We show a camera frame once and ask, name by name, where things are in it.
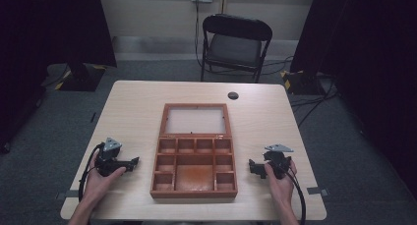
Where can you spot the person's right hand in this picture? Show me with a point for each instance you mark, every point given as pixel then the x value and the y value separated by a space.
pixel 280 187

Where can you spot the small black floor marker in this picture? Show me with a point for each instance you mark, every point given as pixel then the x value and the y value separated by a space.
pixel 93 117

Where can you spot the black curtain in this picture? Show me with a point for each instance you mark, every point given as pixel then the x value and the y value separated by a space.
pixel 39 48
pixel 370 71

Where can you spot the grey tape strip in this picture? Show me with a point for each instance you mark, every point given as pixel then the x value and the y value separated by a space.
pixel 317 191
pixel 67 194

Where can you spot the person's left hand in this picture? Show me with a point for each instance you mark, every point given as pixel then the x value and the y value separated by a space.
pixel 98 184

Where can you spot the wooden compartment box with lid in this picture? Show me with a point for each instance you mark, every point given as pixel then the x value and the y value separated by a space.
pixel 194 177

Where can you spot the black stand base striped tape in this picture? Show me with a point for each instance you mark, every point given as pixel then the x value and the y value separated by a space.
pixel 303 82
pixel 83 77

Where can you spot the black folding chair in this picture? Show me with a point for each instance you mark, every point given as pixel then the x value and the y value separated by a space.
pixel 234 48

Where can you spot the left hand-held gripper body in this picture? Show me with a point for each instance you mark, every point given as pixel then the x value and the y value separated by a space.
pixel 109 159

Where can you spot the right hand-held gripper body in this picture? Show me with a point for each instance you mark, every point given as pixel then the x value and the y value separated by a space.
pixel 278 161

